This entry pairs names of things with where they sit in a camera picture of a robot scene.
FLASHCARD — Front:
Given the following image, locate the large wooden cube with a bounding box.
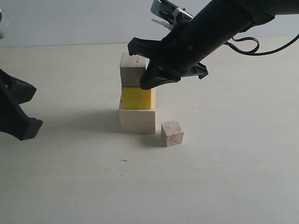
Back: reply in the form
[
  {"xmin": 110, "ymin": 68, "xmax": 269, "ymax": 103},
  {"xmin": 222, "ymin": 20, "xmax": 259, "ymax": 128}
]
[{"xmin": 118, "ymin": 94, "xmax": 157, "ymax": 134}]

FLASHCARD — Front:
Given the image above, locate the yellow cube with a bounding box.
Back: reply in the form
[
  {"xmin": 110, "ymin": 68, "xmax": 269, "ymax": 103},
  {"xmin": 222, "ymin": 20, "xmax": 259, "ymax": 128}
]
[{"xmin": 122, "ymin": 87, "xmax": 156, "ymax": 110}]

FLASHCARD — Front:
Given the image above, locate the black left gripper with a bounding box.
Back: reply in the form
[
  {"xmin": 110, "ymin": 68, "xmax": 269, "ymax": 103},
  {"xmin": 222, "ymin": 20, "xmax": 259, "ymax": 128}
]
[{"xmin": 0, "ymin": 70, "xmax": 43, "ymax": 140}]

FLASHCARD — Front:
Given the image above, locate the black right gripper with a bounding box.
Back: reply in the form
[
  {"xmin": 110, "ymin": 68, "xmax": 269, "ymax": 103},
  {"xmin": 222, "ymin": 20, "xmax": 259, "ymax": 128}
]
[{"xmin": 127, "ymin": 21, "xmax": 209, "ymax": 91}]

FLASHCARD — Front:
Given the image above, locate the black cable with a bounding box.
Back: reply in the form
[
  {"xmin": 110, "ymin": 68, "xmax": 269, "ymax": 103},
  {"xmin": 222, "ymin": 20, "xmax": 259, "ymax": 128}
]
[{"xmin": 225, "ymin": 34, "xmax": 299, "ymax": 56}]

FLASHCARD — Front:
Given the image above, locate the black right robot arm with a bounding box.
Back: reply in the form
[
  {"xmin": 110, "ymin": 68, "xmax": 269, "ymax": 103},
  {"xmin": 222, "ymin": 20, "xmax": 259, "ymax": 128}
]
[{"xmin": 128, "ymin": 0, "xmax": 299, "ymax": 90}]

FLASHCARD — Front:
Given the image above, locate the medium wooden cube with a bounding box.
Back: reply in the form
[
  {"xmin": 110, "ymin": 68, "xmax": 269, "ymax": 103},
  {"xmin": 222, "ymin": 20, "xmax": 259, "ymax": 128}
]
[{"xmin": 120, "ymin": 52, "xmax": 149, "ymax": 87}]

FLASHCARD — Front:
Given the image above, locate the small wooden cube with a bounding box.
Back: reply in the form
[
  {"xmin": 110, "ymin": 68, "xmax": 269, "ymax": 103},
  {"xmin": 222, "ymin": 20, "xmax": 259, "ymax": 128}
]
[{"xmin": 161, "ymin": 120, "xmax": 184, "ymax": 147}]

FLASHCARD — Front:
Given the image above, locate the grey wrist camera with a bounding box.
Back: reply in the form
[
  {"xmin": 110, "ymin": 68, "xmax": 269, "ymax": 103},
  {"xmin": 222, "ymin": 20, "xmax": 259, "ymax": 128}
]
[{"xmin": 150, "ymin": 0, "xmax": 194, "ymax": 31}]

